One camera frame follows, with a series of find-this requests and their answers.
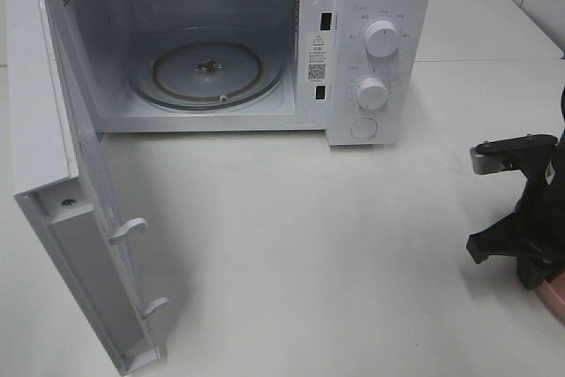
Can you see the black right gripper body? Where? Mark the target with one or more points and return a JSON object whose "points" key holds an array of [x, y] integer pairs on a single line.
{"points": [[533, 233]]}

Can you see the pink round plate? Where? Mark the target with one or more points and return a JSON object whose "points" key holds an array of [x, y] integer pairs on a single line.
{"points": [[552, 295]]}

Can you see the white round door button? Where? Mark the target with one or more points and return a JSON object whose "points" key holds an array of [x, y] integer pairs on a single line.
{"points": [[364, 128]]}

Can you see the white microwave door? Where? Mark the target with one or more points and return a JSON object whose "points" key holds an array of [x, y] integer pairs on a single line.
{"points": [[61, 182]]}

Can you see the white lower timer knob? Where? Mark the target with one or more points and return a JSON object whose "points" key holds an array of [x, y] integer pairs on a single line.
{"points": [[371, 93]]}

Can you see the white upper power knob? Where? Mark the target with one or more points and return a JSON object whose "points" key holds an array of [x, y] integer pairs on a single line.
{"points": [[382, 37]]}

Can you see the white microwave oven body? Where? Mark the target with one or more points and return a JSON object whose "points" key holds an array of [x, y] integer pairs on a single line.
{"points": [[108, 28]]}

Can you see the white warning label sticker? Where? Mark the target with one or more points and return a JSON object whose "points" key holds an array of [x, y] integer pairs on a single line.
{"points": [[317, 57]]}

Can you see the glass microwave turntable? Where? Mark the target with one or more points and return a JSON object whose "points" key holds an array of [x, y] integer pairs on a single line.
{"points": [[208, 67]]}

